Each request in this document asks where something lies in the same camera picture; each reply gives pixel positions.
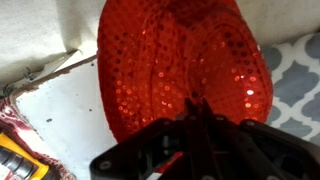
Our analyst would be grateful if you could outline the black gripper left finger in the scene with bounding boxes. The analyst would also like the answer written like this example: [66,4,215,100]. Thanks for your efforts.
[89,100,214,180]

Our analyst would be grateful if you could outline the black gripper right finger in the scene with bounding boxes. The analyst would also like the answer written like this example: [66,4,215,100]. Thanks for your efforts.
[201,101,320,180]

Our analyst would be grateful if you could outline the small white wooden chair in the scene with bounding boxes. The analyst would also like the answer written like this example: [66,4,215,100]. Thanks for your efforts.
[4,56,115,180]

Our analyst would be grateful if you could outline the grey white patterned pillow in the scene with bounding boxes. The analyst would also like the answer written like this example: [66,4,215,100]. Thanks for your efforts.
[262,33,320,145]

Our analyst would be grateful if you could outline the red white patterned cloth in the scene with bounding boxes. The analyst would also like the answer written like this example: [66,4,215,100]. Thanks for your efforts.
[0,98,77,180]

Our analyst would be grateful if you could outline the cream sofa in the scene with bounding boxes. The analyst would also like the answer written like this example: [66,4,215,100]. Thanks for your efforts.
[0,0,320,85]

